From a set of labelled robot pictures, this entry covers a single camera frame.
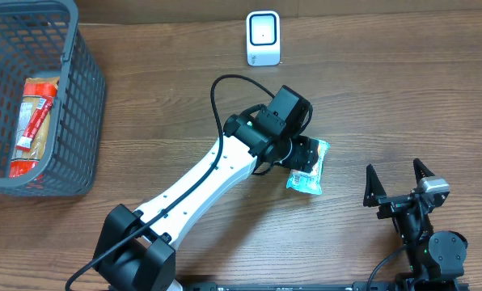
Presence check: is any white barcode scanner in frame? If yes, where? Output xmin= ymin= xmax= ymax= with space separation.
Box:
xmin=246 ymin=11 xmax=281 ymax=66

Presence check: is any black cable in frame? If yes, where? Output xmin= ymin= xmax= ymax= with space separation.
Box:
xmin=366 ymin=246 xmax=408 ymax=291
xmin=65 ymin=74 xmax=276 ymax=291

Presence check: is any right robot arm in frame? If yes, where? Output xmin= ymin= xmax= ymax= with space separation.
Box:
xmin=363 ymin=158 xmax=469 ymax=290

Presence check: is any orange noodle packet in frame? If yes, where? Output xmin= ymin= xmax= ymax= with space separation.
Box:
xmin=9 ymin=77 xmax=60 ymax=178

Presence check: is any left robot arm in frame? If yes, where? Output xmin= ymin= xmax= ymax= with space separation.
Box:
xmin=93 ymin=86 xmax=318 ymax=290

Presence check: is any left black cable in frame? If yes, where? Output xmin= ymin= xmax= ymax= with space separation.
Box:
xmin=65 ymin=74 xmax=276 ymax=291

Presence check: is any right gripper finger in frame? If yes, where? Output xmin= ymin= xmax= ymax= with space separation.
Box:
xmin=413 ymin=158 xmax=434 ymax=183
xmin=363 ymin=164 xmax=387 ymax=207

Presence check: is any red white stick packet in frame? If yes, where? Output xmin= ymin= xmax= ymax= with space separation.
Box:
xmin=15 ymin=95 xmax=53 ymax=151

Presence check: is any grey plastic mesh basket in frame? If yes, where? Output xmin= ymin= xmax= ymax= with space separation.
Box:
xmin=0 ymin=0 xmax=107 ymax=196

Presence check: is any right black cable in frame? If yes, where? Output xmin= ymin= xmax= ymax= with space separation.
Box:
xmin=366 ymin=246 xmax=408 ymax=291

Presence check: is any teal snack packet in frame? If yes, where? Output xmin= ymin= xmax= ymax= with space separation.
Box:
xmin=286 ymin=140 xmax=330 ymax=195

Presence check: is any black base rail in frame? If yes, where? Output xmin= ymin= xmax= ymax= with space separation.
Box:
xmin=181 ymin=281 xmax=470 ymax=291

